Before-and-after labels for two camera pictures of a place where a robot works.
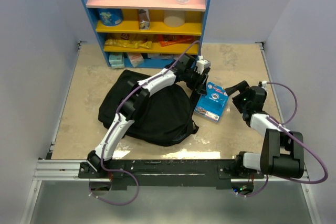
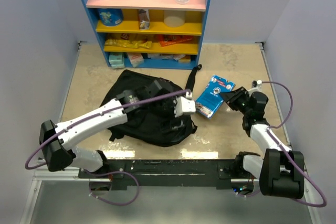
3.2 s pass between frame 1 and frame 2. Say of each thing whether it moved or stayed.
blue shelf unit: stayed
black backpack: stayed
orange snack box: stayed
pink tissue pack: stayed
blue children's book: moved
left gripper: moved
